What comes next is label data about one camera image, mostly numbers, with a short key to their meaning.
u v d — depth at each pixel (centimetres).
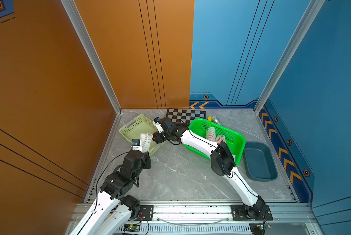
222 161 59
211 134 97
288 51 85
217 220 72
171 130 74
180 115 112
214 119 109
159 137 83
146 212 73
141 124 109
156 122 83
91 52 85
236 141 97
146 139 70
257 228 70
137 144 62
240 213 72
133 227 72
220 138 94
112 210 48
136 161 53
